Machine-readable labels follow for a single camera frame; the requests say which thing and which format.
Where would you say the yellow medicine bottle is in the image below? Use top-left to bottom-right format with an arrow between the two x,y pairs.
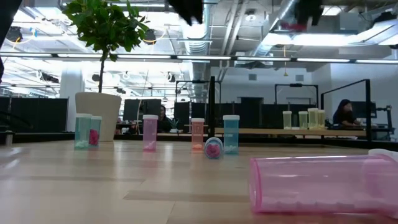
307,108 -> 319,130
282,110 -> 293,130
317,109 -> 326,129
298,111 -> 309,130

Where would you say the orange medicine bottle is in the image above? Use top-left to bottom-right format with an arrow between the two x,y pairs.
190,118 -> 205,153

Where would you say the pink medicine bottle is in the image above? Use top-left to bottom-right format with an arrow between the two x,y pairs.
142,114 -> 159,152
248,148 -> 398,220

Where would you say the blue bottle with white pills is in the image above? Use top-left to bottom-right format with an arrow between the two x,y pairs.
223,114 -> 241,156

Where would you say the wooden shelf board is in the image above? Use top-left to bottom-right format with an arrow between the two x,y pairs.
214,127 -> 368,138

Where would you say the black ceiling spotlight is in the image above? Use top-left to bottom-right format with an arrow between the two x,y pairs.
143,28 -> 157,44
5,26 -> 24,43

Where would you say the long white light strip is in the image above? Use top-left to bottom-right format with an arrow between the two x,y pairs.
0,52 -> 398,65

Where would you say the green leafy potted tree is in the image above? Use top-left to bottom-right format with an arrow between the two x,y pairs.
63,0 -> 150,94

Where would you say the person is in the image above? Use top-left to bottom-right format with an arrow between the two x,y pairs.
331,98 -> 360,128
157,104 -> 172,133

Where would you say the black computer monitor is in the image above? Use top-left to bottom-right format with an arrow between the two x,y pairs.
123,98 -> 162,123
357,101 -> 377,119

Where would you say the magenta tube centre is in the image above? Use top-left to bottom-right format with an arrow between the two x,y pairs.
204,136 -> 224,161

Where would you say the teal bottle with red pills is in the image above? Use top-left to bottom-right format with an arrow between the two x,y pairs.
89,116 -> 103,148

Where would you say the teal bottle with white pills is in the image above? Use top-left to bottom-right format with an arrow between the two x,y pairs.
74,113 -> 93,150

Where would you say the silver ventilation duct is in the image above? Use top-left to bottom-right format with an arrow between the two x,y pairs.
175,0 -> 218,103
251,0 -> 299,58

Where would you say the yellow hanging cord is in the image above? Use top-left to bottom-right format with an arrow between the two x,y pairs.
282,45 -> 289,77

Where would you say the black background rig frame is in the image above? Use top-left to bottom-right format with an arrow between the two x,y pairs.
274,82 -> 320,106
175,80 -> 222,104

